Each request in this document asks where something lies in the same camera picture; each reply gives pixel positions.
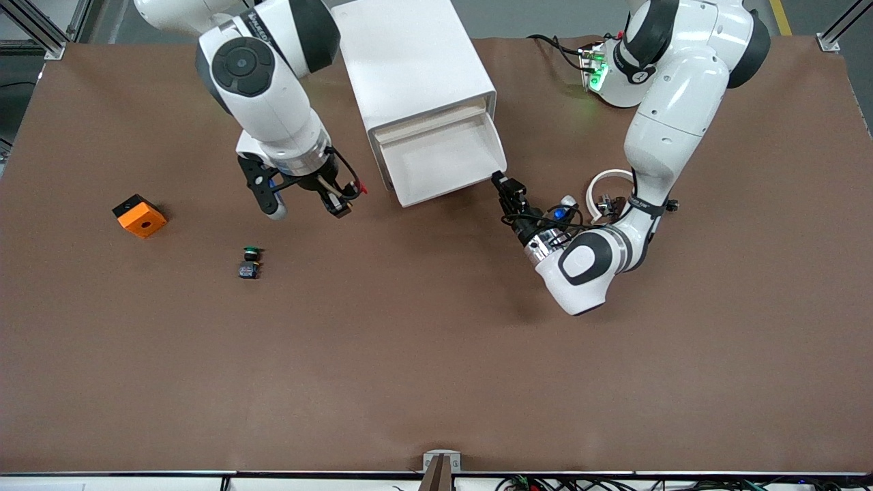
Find orange and black button box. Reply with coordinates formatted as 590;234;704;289
112;194;168;239

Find white curved plastic ring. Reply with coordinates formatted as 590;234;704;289
587;168;635;226

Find white table edge rail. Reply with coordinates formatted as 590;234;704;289
0;471;873;491

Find black left arm base cable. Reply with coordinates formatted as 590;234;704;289
529;34;594;72

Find grey metal table bracket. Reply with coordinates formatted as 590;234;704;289
423;450;462;491

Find red push button switch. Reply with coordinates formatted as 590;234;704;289
321;177;369;198

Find black cable bundle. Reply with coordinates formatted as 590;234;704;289
497;475;850;491

